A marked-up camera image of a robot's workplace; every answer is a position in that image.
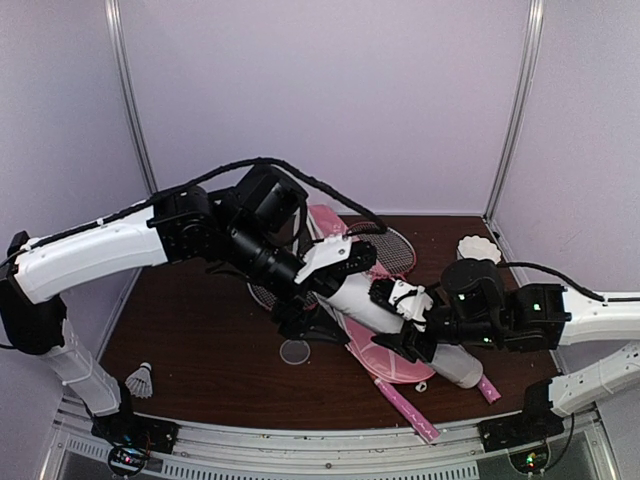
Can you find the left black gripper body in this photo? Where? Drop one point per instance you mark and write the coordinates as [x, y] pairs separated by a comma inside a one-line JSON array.
[[317, 280]]

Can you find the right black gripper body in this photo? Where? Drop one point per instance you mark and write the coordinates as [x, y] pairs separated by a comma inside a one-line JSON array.
[[428, 351]]

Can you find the white shuttlecock tube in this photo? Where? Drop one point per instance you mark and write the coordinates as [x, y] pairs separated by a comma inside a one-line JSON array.
[[362, 306]]

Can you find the clear plastic tube lid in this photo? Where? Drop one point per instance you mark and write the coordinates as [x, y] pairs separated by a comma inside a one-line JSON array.
[[295, 352]]

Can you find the white shuttlecock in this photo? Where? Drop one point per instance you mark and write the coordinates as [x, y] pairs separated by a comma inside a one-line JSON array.
[[139, 383]]

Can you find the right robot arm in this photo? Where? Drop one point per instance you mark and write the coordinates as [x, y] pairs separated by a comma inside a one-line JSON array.
[[478, 310]]

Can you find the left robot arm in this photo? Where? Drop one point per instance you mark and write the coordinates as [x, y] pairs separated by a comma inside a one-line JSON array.
[[237, 225]]

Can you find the pink badminton racket left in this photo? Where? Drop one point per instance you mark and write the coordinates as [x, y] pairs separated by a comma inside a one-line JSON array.
[[400, 405]]

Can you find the pink badminton racket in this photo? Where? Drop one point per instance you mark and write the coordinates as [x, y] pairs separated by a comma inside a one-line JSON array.
[[400, 405], [395, 254]]

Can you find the pink badminton racket right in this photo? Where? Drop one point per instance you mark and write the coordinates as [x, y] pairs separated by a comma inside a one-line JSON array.
[[395, 254]]

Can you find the pink racket cover bag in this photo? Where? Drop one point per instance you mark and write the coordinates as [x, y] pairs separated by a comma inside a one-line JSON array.
[[322, 221]]

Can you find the white fluted bowl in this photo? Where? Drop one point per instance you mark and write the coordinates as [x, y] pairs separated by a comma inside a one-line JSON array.
[[478, 248]]

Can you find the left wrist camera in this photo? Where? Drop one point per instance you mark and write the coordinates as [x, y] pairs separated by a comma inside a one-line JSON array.
[[327, 252]]

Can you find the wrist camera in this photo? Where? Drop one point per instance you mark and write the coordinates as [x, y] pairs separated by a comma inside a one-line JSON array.
[[327, 252], [410, 302]]

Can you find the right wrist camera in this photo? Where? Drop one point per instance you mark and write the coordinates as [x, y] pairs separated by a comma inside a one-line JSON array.
[[410, 302]]

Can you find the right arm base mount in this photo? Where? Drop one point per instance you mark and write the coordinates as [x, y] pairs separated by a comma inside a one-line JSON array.
[[536, 422]]

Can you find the aluminium front rail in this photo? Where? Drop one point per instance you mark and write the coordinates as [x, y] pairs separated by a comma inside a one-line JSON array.
[[209, 451]]

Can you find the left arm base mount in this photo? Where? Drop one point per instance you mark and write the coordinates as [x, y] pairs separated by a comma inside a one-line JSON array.
[[126, 428]]

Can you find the right aluminium frame post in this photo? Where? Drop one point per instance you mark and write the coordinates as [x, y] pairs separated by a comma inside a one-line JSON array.
[[529, 59]]

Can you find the aluminium frame post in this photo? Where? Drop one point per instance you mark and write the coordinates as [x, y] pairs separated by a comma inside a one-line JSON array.
[[529, 59], [116, 33]]

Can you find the left aluminium frame post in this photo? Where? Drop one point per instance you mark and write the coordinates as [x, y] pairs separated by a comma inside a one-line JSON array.
[[116, 33]]

